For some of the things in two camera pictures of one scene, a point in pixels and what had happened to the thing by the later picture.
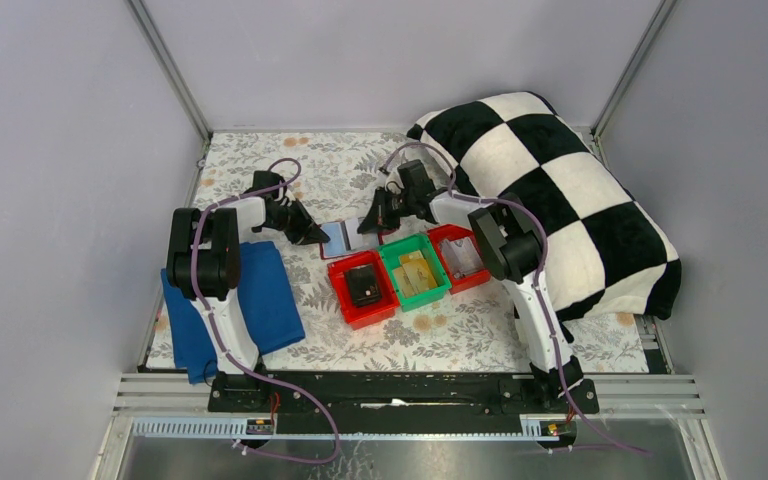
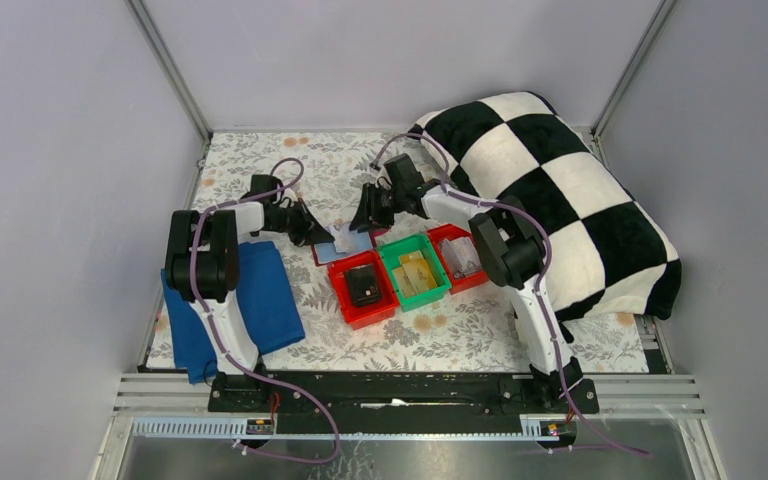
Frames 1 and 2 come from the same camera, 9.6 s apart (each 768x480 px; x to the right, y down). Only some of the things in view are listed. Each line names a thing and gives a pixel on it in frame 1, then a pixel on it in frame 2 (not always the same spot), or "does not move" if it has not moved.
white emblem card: [357, 240] to [341, 235]
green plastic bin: [417, 273] does not move
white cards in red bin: [461, 256] does not move
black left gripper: [307, 232] does not move
